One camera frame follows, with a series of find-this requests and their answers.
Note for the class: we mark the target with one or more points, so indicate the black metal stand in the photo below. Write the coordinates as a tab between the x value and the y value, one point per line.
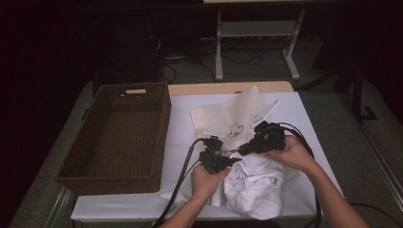
358	95

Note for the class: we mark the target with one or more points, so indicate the white table mat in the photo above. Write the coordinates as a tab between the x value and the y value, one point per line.
304	126

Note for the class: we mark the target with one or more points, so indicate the person's left hand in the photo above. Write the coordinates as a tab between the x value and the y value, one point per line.
204	183

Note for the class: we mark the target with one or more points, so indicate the white metal desk frame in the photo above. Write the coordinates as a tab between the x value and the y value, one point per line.
256	28

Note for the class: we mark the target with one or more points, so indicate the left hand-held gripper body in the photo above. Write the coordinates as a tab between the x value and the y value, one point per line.
214	158

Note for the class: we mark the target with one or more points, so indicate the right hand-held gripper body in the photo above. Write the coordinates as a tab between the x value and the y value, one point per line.
269	137

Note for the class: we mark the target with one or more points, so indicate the white garment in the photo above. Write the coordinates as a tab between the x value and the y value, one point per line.
253	186

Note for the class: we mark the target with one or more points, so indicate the brown wicker basket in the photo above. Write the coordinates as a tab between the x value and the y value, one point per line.
126	104

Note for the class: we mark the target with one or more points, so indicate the person's right hand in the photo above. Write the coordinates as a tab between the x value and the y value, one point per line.
296	155

